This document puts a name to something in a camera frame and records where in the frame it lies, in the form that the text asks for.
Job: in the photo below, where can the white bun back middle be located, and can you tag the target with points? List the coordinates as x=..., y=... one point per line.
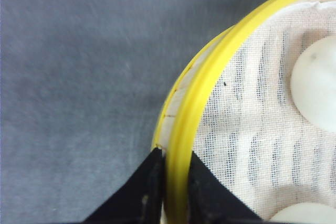
x=313, y=84

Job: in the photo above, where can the white bun back left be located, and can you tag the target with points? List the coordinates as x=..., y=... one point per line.
x=306, y=212

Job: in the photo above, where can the white bun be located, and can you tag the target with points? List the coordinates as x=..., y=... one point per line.
x=306, y=212
x=313, y=84

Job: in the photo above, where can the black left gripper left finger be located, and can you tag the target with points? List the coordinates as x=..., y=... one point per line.
x=139, y=200

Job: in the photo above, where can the steamer basket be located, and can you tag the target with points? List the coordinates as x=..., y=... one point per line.
x=182, y=111

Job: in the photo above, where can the white gauze steamer liner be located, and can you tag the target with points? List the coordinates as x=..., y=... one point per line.
x=251, y=135

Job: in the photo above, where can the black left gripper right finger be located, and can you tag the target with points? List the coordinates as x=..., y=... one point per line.
x=211, y=202

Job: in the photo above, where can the grey table mat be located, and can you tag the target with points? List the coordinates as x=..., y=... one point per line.
x=82, y=84

